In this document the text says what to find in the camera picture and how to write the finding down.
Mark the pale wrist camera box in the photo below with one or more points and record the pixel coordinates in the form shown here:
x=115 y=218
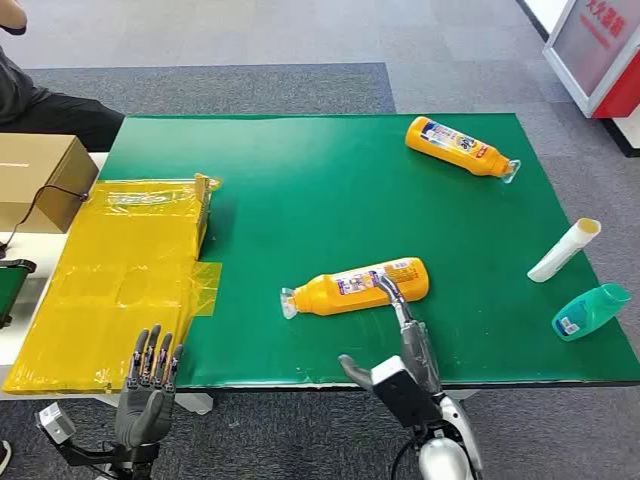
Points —
x=56 y=422
x=402 y=394

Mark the yellow plastic wrapped package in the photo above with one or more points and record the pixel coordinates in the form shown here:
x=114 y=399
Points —
x=115 y=278

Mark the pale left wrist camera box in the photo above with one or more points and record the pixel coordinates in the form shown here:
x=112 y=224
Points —
x=56 y=422

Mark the white cylindrical bottle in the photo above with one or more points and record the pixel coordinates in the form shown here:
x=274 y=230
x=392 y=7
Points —
x=562 y=252

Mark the brown cardboard box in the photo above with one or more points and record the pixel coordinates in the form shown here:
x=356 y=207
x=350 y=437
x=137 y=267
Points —
x=35 y=179

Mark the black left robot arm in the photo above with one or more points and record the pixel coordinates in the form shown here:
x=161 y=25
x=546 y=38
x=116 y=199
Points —
x=107 y=460

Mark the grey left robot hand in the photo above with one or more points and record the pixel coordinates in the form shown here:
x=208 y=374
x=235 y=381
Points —
x=143 y=414

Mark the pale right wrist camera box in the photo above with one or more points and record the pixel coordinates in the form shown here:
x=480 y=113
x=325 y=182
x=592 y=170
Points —
x=402 y=394

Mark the green tray with black frame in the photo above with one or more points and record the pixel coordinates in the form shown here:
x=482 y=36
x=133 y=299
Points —
x=12 y=285

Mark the green table mat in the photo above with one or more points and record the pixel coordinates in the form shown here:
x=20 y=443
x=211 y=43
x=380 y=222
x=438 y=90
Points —
x=324 y=199

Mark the person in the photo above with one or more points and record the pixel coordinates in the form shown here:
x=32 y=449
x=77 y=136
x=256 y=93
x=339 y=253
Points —
x=45 y=112

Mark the orange bottle with clear cap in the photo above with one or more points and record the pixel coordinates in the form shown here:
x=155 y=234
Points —
x=350 y=291
x=452 y=147

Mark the teal plastic bottle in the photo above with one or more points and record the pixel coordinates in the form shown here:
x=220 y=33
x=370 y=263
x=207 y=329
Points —
x=587 y=312

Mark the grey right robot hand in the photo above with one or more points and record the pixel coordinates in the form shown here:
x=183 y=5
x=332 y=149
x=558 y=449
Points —
x=419 y=351

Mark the white and red display stand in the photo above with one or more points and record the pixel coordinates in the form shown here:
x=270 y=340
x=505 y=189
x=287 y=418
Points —
x=595 y=46

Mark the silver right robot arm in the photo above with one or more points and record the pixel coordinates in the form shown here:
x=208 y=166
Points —
x=447 y=444

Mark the person's shoe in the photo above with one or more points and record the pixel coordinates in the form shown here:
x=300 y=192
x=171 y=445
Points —
x=4 y=457

